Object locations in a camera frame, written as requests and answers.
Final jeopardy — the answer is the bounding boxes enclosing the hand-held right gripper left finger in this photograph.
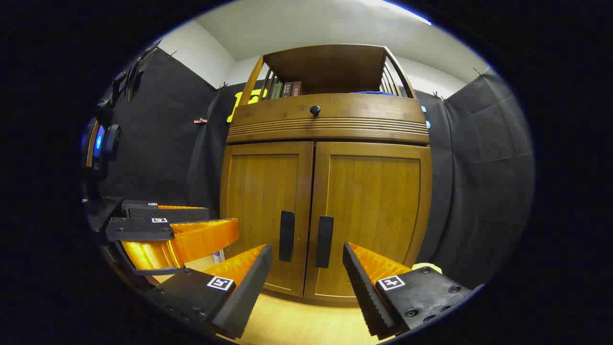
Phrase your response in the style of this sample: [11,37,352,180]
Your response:
[143,244,273,340]

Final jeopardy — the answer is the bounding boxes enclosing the wooden shoe cabinet door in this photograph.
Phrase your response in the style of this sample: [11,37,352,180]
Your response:
[304,141,433,305]
[220,141,314,297]

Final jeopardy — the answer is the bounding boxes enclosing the wooden drawer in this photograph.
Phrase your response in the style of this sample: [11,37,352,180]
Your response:
[227,93,430,144]

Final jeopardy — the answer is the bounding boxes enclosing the black door handle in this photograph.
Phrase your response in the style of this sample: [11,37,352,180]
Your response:
[279,211,295,263]
[315,216,335,269]

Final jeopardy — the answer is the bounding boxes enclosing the black backdrop cloth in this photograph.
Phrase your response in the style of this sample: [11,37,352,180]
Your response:
[84,46,535,288]

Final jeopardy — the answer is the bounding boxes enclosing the wooden double-door shoe cabinet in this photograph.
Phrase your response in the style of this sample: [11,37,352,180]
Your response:
[219,44,433,307]

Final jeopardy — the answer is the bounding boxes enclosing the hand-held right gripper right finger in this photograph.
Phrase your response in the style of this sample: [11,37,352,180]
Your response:
[342,242,485,341]

